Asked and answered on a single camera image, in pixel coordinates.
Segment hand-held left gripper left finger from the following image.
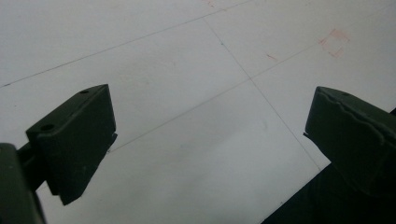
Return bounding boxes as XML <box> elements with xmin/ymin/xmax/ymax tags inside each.
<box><xmin>16</xmin><ymin>83</ymin><xmax>119</xmax><ymax>206</ymax></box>

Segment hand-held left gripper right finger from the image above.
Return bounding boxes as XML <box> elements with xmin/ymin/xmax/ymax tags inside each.
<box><xmin>303</xmin><ymin>86</ymin><xmax>396</xmax><ymax>199</ymax></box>

